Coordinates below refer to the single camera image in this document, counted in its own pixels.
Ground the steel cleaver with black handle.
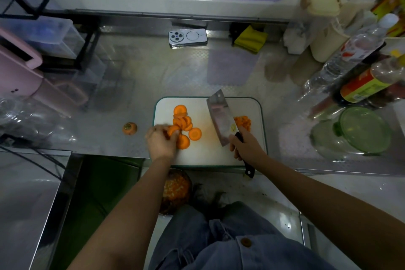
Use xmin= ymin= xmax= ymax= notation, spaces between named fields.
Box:
xmin=206 ymin=89 xmax=255 ymax=179

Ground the clear water bottle red label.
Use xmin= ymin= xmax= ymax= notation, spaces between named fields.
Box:
xmin=297 ymin=13 xmax=400 ymax=103

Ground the oil bottle with orange label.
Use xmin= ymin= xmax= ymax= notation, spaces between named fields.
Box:
xmin=308 ymin=51 xmax=405 ymax=120

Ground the carrot top stub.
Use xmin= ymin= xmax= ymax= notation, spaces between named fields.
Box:
xmin=122 ymin=122 xmax=138 ymax=136

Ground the person's right forearm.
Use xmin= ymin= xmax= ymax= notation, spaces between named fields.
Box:
xmin=252 ymin=154 xmax=405 ymax=270

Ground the person's blue denim clothing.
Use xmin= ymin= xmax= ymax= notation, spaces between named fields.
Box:
xmin=148 ymin=201 xmax=336 ymax=270

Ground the yellow and red packet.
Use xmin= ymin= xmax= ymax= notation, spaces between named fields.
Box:
xmin=371 ymin=0 xmax=405 ymax=38

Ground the cream lidded canister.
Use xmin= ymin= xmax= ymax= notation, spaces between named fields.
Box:
xmin=301 ymin=0 xmax=350 ymax=63

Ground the person's left forearm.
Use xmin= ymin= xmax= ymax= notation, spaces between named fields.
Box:
xmin=66 ymin=155 xmax=178 ymax=270

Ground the pile of carrot slices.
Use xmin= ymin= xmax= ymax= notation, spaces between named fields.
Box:
xmin=172 ymin=105 xmax=202 ymax=150

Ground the heap of diced carrot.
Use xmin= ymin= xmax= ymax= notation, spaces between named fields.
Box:
xmin=234 ymin=116 xmax=252 ymax=132

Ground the pink kitchen appliance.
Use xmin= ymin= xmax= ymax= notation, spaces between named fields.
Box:
xmin=0 ymin=28 xmax=89 ymax=115

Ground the silver smartphone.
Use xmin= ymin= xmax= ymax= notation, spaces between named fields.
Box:
xmin=168 ymin=28 xmax=208 ymax=49

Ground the stainless steel side table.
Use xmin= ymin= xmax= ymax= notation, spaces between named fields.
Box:
xmin=0 ymin=148 xmax=83 ymax=270

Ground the person's left hand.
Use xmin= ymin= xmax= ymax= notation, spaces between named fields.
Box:
xmin=145 ymin=124 xmax=181 ymax=163

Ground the person's right hand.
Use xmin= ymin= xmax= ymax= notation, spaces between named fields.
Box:
xmin=228 ymin=126 xmax=269 ymax=169

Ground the glass bowl with green lid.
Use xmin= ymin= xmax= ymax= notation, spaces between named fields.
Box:
xmin=310 ymin=106 xmax=393 ymax=160

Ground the white plastic bag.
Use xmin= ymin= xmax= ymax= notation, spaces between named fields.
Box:
xmin=282 ymin=20 xmax=312 ymax=55

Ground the clear plastic bag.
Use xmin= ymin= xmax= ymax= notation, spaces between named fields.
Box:
xmin=0 ymin=96 xmax=76 ymax=144

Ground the clear plastic storage box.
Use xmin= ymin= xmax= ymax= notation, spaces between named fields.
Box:
xmin=0 ymin=15 xmax=86 ymax=60

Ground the yellow cleaning cloth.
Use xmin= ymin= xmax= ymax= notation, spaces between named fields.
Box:
xmin=234 ymin=25 xmax=269 ymax=53

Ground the white green-edged cutting board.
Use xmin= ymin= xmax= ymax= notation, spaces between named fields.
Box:
xmin=153 ymin=96 xmax=268 ymax=169

